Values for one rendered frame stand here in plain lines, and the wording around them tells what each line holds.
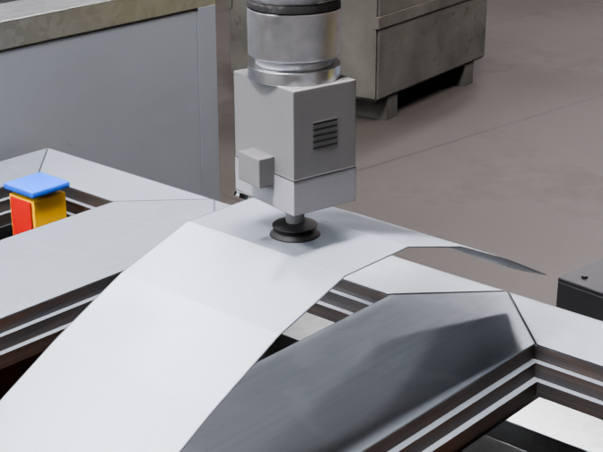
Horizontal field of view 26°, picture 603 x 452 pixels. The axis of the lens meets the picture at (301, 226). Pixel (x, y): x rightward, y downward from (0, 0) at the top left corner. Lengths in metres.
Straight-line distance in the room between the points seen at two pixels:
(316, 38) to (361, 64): 3.97
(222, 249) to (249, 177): 0.07
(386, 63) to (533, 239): 1.30
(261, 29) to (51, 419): 0.34
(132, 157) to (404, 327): 0.85
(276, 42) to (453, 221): 3.06
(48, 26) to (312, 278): 0.98
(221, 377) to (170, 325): 0.08
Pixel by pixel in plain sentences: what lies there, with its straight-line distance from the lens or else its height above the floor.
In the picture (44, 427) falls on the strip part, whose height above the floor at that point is 0.94.
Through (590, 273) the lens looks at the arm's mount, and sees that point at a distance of 1.73.
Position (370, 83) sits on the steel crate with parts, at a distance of 4.98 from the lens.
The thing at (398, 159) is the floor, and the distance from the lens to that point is 4.63.
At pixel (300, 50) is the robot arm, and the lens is 1.02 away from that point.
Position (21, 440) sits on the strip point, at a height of 0.93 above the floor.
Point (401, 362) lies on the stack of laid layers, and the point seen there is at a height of 0.86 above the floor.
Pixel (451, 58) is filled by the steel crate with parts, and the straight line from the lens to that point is 5.46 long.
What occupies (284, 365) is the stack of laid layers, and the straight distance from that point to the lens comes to 1.26.
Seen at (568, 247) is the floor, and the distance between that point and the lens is 3.91.
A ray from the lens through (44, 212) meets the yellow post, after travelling 1.69.
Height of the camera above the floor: 1.43
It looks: 21 degrees down
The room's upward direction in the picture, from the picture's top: straight up
